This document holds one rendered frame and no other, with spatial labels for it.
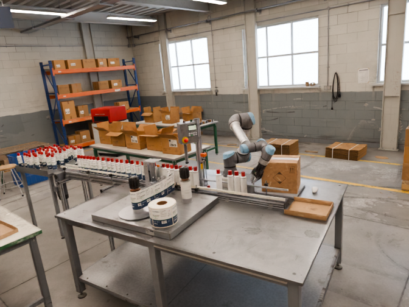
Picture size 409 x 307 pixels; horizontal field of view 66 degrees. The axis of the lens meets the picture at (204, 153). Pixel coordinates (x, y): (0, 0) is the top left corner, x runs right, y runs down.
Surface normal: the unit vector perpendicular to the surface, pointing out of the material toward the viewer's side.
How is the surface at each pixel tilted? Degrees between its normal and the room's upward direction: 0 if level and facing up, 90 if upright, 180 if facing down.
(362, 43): 90
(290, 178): 90
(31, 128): 90
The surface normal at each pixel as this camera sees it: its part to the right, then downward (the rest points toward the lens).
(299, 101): -0.65, 0.25
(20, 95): 0.76, 0.10
